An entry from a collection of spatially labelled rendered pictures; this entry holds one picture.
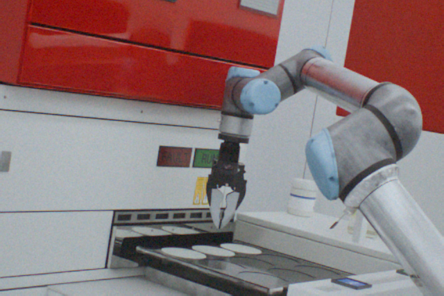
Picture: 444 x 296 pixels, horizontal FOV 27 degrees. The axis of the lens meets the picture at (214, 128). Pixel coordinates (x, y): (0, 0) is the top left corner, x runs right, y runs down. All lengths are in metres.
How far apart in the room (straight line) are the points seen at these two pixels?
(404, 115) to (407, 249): 0.24
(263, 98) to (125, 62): 0.30
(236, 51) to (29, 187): 0.63
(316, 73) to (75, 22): 0.50
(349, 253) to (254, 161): 2.84
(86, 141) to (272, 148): 3.25
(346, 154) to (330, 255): 0.67
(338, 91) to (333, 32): 3.66
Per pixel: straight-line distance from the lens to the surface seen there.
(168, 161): 2.13
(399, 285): 1.83
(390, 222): 1.58
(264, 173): 5.10
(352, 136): 1.61
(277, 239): 2.31
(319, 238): 2.24
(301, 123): 5.32
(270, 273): 2.01
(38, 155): 1.85
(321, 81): 1.89
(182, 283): 2.05
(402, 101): 1.67
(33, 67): 1.75
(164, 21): 1.99
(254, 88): 1.93
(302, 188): 2.50
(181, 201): 2.20
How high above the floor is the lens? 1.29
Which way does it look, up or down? 3 degrees down
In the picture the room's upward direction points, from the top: 9 degrees clockwise
